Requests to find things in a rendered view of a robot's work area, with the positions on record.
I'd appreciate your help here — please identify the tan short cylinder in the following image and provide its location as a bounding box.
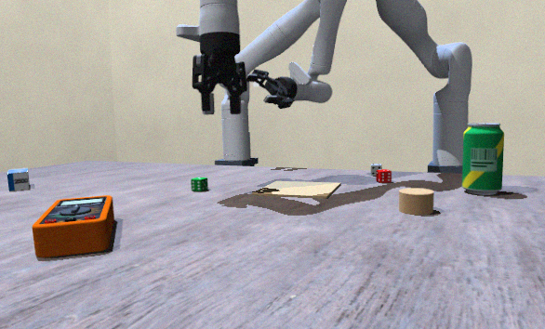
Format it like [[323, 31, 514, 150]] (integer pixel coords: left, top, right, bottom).
[[399, 188, 433, 215]]

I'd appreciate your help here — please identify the orange digital multimeter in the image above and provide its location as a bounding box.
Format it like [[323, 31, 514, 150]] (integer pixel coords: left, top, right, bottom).
[[33, 196, 114, 257]]

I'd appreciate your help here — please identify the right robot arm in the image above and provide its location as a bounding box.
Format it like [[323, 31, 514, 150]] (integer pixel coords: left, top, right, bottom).
[[219, 0, 347, 161]]

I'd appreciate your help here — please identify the white die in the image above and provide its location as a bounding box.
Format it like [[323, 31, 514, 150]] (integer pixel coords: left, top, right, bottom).
[[371, 164, 382, 176]]

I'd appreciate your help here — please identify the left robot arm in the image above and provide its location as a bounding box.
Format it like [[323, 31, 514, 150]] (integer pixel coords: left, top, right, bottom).
[[176, 0, 472, 165]]

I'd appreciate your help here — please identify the green die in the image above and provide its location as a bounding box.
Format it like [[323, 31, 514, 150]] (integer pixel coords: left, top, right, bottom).
[[191, 178, 208, 191]]

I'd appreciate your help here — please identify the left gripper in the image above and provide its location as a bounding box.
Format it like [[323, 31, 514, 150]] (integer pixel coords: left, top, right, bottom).
[[192, 32, 247, 115]]

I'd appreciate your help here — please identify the green soda can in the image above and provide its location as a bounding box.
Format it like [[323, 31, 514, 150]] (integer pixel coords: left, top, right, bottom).
[[462, 124, 504, 195]]

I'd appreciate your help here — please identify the beige flat mat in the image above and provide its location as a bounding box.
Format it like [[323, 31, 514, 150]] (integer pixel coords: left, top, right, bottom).
[[251, 181, 340, 199]]

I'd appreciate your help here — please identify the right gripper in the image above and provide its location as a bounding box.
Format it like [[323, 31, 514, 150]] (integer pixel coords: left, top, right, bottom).
[[246, 69, 298, 109]]

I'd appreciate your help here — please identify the red die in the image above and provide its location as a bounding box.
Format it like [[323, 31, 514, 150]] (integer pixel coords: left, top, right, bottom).
[[377, 169, 392, 183]]

